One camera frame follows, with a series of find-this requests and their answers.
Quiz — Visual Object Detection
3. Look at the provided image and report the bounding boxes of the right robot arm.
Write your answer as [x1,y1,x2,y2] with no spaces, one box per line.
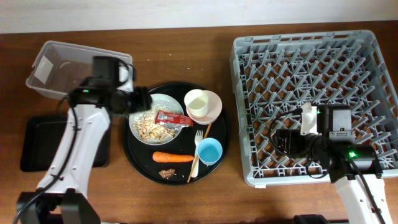
[268,128,392,223]

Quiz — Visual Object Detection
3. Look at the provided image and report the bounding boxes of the brown food scrap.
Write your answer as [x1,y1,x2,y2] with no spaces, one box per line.
[159,169,175,179]

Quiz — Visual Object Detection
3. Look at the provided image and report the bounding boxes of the grey plate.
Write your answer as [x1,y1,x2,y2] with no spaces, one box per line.
[145,93,183,146]

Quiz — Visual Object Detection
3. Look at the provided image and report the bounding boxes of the clear plastic bin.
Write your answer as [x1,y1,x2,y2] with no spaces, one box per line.
[25,40,132,100]

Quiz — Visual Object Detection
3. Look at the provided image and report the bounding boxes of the red snack wrapper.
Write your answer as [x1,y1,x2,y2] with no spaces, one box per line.
[155,110,193,129]

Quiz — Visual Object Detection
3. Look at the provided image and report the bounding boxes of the wooden chopstick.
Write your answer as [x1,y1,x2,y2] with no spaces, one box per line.
[187,123,213,184]

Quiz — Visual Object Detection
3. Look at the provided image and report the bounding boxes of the round black tray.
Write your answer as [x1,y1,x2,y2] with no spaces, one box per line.
[121,82,231,186]

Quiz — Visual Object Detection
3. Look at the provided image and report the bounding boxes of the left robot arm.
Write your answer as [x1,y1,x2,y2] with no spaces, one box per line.
[13,86,152,223]

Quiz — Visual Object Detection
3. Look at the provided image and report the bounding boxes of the grey dishwasher rack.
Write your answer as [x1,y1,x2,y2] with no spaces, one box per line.
[229,30,397,188]

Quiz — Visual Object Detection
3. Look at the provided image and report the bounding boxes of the white plastic fork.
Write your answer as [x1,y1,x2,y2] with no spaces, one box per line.
[190,130,203,178]

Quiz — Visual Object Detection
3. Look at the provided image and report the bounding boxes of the orange carrot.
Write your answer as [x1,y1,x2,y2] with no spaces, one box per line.
[152,152,194,163]

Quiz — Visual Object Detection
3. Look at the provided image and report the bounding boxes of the blue cup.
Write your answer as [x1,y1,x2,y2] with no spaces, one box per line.
[198,138,223,166]

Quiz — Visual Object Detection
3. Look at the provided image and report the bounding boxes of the black rectangular tray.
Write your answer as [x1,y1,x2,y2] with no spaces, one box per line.
[20,112,112,172]

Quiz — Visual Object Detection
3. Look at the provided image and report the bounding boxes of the cream paper cup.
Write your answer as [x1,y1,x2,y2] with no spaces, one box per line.
[184,89,209,118]

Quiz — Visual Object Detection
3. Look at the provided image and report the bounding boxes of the rice and peanut shells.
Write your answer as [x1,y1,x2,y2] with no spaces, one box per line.
[129,106,180,144]

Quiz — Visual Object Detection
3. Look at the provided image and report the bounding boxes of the pink bowl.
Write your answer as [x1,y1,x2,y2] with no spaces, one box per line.
[186,90,223,125]

